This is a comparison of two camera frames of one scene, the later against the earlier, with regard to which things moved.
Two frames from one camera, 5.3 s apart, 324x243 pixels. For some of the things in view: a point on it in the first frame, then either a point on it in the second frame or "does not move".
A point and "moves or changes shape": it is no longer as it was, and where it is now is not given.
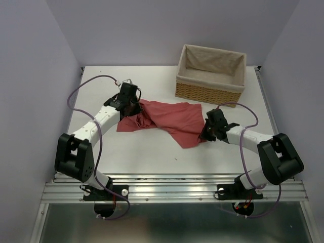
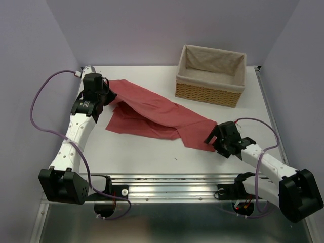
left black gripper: (137, 109) to (111, 95)
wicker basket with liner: (210, 75) does not move
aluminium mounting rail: (170, 188) does not move
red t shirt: (184, 122) moves or changes shape
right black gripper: (204, 134) to (216, 131)
